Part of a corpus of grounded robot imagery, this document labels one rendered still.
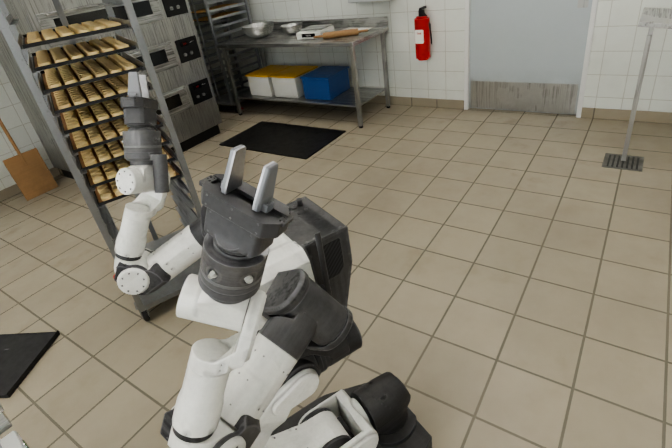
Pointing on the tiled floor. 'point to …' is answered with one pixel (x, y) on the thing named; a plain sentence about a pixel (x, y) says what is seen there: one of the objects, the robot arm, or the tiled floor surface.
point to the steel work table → (355, 97)
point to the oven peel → (29, 171)
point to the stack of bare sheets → (21, 357)
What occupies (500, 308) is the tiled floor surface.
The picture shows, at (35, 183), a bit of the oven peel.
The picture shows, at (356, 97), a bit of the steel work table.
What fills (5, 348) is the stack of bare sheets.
